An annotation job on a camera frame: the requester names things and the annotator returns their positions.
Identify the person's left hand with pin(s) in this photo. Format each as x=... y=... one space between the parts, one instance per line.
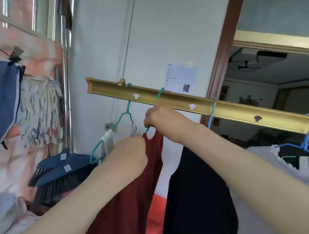
x=128 y=159

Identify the person's right hand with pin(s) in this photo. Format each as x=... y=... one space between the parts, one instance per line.
x=169 y=120

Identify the grey striped white tank top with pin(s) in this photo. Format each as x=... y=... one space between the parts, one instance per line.
x=108 y=142

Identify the dark red t-shirt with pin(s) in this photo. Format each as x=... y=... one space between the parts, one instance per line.
x=135 y=197

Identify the gold clothes rail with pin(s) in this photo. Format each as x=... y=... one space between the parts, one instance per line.
x=217 y=108

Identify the black t-shirt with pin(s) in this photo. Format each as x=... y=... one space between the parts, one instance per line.
x=198 y=192

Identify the white lace blouse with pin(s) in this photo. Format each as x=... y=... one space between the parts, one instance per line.
x=260 y=152

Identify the person's right forearm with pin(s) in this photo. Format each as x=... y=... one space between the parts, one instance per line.
x=241 y=164

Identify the person's left forearm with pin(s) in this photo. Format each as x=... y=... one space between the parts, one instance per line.
x=72 y=207

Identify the white paper notice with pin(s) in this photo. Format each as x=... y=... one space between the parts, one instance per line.
x=181 y=77

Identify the blue broom head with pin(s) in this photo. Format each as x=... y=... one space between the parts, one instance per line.
x=65 y=166

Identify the striped rag mop head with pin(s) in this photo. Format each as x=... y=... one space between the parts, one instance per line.
x=38 y=108

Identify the metal mop poles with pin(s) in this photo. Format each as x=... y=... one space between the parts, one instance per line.
x=66 y=72

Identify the ceiling lamp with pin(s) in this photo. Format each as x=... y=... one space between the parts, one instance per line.
x=260 y=57

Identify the white red floral cloth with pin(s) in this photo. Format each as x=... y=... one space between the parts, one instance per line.
x=21 y=224

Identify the gold framed glass door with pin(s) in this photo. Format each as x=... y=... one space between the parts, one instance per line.
x=265 y=41

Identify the blue fabric cover white trim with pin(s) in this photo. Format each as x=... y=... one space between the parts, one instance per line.
x=8 y=96

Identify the orange patterned hanging sheet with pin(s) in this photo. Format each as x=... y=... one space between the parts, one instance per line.
x=36 y=57

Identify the window with metal bars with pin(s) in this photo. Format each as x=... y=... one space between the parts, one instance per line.
x=41 y=14

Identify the indoor wall shelf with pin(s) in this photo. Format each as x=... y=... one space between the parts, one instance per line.
x=223 y=92

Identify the brown door frame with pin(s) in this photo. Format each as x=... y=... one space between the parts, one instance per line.
x=224 y=48

